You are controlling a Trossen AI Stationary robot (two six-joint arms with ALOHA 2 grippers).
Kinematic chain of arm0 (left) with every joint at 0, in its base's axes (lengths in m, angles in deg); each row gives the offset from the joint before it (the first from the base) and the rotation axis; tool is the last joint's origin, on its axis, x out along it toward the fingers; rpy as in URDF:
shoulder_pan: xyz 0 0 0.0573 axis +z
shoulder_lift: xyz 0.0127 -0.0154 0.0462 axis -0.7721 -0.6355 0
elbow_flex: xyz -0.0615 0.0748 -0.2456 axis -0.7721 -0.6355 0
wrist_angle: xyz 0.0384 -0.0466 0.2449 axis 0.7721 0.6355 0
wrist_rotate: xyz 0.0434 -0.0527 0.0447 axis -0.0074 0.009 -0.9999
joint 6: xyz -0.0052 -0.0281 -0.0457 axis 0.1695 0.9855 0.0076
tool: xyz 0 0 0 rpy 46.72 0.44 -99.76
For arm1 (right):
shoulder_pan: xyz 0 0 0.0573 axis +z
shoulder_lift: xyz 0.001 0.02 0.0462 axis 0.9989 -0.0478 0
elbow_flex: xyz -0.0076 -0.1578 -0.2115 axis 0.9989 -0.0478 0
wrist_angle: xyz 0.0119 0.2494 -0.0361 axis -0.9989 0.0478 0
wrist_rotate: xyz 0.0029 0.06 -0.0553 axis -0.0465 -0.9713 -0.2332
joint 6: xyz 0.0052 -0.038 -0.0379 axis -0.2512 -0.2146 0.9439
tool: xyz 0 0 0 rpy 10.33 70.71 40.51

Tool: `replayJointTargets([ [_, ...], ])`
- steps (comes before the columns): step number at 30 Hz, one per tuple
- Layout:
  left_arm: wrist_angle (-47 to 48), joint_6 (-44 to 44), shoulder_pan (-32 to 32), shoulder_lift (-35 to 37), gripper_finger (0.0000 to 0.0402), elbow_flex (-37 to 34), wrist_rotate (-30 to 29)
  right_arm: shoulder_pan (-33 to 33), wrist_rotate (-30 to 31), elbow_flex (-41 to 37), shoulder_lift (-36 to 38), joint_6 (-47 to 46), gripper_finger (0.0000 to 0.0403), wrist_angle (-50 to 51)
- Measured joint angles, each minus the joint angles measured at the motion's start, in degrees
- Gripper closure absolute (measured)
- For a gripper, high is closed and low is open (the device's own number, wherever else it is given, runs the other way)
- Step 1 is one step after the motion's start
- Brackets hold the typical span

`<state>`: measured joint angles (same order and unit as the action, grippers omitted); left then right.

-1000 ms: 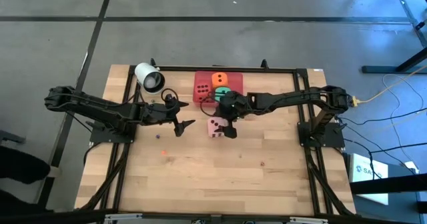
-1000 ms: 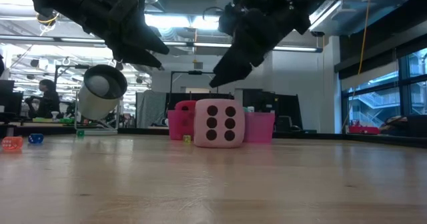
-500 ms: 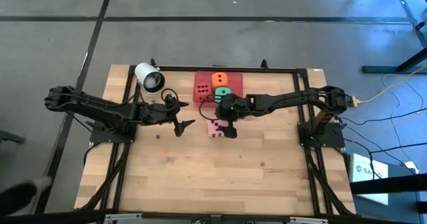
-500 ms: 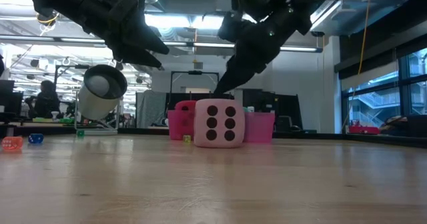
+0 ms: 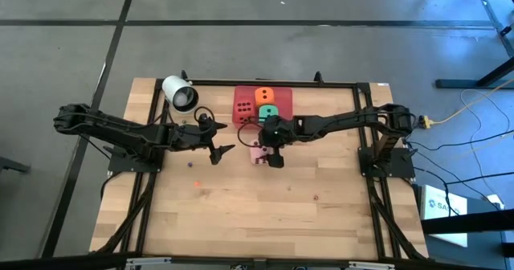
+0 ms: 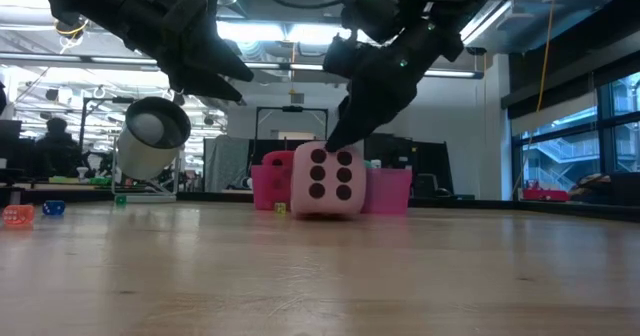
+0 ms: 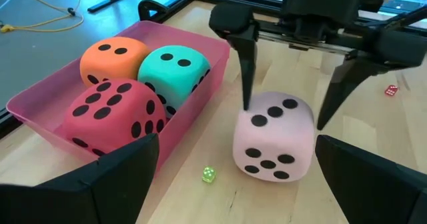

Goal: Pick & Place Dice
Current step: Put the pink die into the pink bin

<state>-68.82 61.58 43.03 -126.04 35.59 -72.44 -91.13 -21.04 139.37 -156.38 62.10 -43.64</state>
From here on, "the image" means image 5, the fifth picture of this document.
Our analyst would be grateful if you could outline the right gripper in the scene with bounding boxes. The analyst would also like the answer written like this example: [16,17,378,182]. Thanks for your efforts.
[258,115,300,170]

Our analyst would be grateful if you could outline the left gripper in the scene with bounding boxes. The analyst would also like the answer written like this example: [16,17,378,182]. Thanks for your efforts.
[170,116,236,166]

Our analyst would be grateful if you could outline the large pink foam die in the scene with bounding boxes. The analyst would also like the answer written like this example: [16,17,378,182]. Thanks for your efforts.
[249,139,278,166]

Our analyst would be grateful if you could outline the large red foam die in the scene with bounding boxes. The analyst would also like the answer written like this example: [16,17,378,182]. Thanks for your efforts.
[234,100,256,125]

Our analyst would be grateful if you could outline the large green foam die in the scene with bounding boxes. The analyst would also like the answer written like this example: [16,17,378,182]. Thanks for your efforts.
[257,104,279,125]

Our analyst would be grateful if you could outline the pink translucent plastic bin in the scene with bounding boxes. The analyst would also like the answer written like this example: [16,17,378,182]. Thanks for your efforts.
[232,85,293,126]

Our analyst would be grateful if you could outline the large orange foam die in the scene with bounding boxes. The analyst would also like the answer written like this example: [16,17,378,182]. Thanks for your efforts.
[254,87,276,107]

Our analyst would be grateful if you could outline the white printed box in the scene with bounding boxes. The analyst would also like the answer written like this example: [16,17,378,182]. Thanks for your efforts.
[419,184,469,248]

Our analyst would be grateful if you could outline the black desk beam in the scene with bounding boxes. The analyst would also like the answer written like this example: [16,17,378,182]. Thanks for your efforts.
[421,208,514,235]

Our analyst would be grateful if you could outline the black desk foot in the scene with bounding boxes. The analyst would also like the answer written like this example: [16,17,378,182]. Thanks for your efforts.
[435,55,514,89]

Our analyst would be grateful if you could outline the grey chair leg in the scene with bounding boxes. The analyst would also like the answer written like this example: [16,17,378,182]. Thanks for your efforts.
[0,156,31,174]

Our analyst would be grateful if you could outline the grey desk leg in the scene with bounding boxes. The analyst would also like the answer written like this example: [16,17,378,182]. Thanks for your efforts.
[471,0,514,58]

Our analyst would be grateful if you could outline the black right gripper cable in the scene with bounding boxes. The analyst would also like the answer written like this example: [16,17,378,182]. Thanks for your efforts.
[236,121,262,147]

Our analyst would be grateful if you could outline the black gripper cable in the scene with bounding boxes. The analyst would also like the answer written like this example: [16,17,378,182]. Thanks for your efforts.
[194,106,216,126]
[236,121,262,147]

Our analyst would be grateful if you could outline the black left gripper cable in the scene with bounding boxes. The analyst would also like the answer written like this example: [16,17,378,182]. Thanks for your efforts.
[194,106,216,126]

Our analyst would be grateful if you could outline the black aluminium table frame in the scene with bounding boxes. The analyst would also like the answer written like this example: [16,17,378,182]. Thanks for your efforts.
[90,69,430,270]

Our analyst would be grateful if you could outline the silver metal bracket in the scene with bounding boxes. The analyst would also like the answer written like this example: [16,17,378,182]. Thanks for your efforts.
[126,256,172,268]
[348,260,397,270]

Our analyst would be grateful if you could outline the yellow floor cable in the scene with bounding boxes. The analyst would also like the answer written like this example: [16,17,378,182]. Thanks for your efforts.
[431,76,514,125]

